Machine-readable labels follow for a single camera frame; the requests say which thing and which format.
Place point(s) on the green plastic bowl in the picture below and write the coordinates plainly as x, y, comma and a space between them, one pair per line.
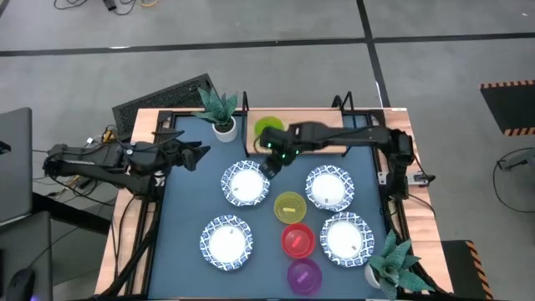
267, 123

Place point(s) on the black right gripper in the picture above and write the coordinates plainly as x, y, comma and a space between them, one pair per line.
278, 144

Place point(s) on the black hazard-striped floor mat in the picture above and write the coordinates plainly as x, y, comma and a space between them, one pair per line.
460, 267
507, 106

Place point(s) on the black table frame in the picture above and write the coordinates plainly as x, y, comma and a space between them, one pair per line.
150, 242

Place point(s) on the yellow plastic bowl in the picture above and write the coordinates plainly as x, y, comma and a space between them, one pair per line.
284, 215

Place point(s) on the red plastic bowl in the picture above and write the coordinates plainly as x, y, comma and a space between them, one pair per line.
292, 251

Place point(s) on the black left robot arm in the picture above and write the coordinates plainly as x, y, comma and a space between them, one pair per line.
104, 156

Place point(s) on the white metal bracket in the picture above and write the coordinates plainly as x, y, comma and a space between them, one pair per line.
382, 173

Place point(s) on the black computer mouse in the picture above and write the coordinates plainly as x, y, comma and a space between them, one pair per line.
21, 286

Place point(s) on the gray laptop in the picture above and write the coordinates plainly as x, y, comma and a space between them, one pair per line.
14, 167

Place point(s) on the blue table mat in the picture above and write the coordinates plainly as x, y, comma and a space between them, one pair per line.
188, 209

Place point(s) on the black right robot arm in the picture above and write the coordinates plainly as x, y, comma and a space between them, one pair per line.
355, 134

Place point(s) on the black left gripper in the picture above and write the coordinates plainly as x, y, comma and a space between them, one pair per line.
175, 154

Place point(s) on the purple plastic bowl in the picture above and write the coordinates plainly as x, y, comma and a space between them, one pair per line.
299, 288

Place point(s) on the black perforated floor mat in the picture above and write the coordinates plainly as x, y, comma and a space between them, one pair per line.
159, 102

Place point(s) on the snake plant in white pot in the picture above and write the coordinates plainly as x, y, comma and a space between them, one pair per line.
217, 106
393, 263

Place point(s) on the blue patterned paper bowl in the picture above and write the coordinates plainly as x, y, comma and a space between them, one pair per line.
329, 188
346, 239
246, 186
226, 243

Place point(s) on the gray power box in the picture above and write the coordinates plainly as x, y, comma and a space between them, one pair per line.
418, 178

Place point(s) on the dark gray desk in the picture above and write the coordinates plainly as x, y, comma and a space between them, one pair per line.
25, 251

